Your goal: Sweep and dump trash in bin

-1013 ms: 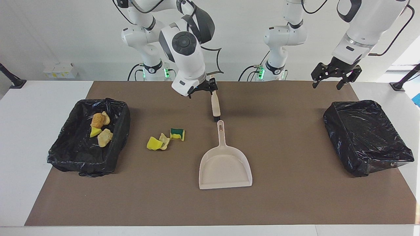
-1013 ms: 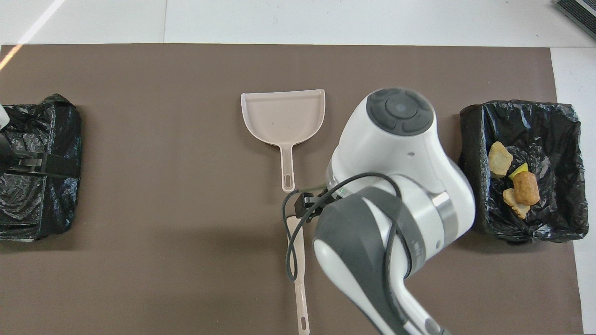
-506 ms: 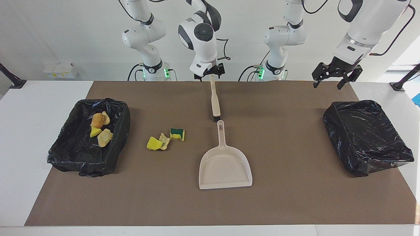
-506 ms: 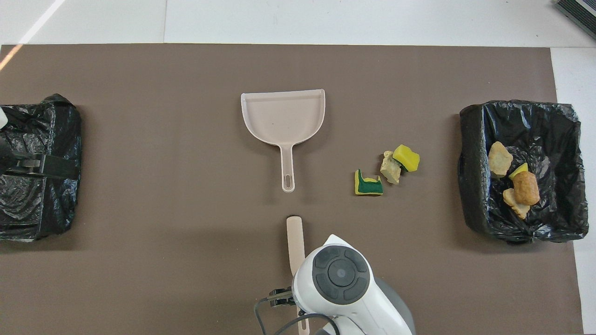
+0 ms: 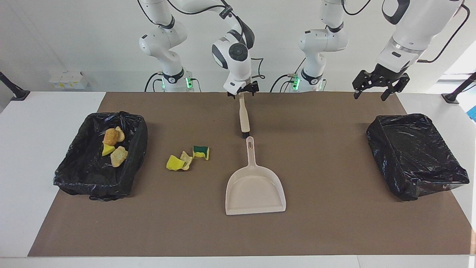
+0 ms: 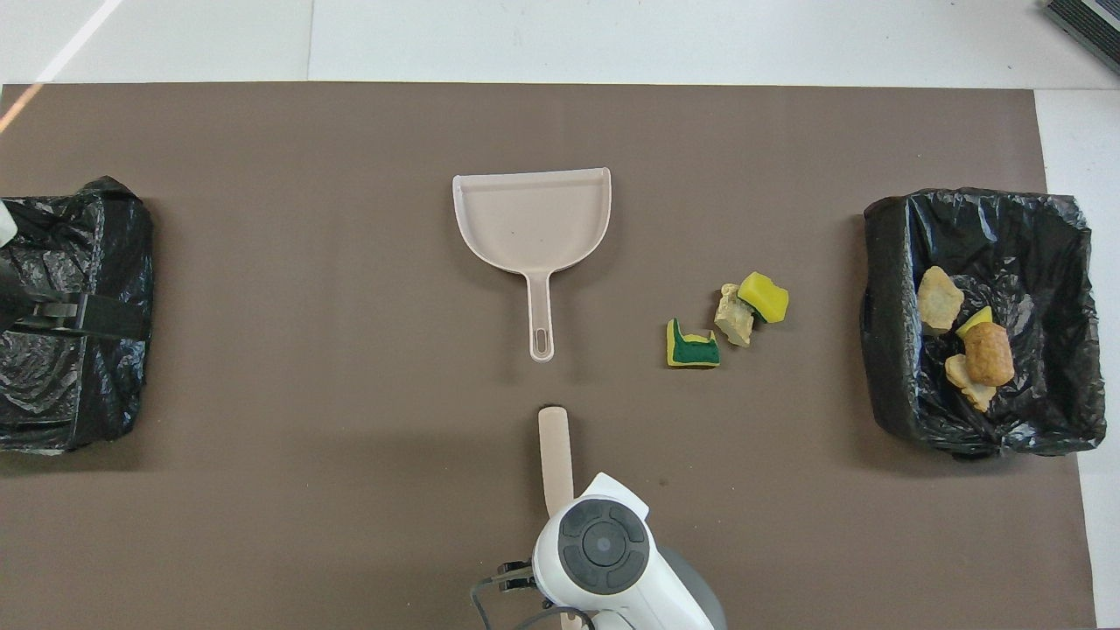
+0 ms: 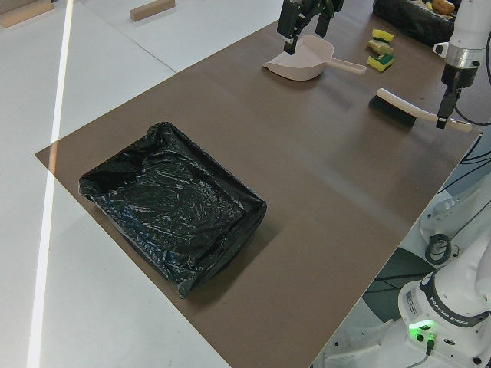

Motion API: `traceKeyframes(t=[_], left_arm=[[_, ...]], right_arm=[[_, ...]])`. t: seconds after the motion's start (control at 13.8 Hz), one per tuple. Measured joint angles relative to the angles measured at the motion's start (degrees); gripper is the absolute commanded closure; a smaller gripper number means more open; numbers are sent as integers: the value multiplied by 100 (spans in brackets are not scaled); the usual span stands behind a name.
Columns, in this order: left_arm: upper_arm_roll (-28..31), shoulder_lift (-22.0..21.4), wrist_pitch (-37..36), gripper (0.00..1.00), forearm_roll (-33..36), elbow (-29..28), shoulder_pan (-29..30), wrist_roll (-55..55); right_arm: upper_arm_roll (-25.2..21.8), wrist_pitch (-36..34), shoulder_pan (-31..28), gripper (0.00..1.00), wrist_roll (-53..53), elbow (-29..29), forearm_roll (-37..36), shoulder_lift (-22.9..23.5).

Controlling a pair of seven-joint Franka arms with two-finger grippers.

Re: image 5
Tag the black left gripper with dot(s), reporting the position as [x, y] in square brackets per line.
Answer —
[388, 76]

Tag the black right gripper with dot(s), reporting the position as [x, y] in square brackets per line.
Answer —
[245, 88]

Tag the beige brush with black bristles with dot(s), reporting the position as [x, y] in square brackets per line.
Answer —
[244, 115]

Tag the green and yellow sponge piece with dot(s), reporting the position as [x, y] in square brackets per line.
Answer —
[200, 152]
[108, 150]

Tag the beige plastic dustpan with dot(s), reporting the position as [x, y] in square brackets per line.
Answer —
[254, 190]

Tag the small orange croissant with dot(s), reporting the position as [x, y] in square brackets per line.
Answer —
[121, 134]

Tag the striped puff pastry bread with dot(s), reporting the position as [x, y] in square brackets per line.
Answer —
[119, 156]

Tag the brown oval bun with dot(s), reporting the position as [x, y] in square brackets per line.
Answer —
[110, 137]

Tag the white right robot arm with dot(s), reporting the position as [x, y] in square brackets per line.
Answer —
[238, 63]

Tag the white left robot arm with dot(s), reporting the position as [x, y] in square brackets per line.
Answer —
[412, 26]

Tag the black bag lined trash bin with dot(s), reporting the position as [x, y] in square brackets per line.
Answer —
[85, 175]
[412, 156]

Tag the blue object at edge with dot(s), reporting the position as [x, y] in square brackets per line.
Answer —
[473, 113]

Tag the brown table mat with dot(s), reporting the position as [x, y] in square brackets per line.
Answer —
[238, 234]

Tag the black camera stand base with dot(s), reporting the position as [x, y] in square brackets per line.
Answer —
[16, 93]
[453, 96]

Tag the white wall socket boxes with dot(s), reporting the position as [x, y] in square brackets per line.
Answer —
[68, 81]

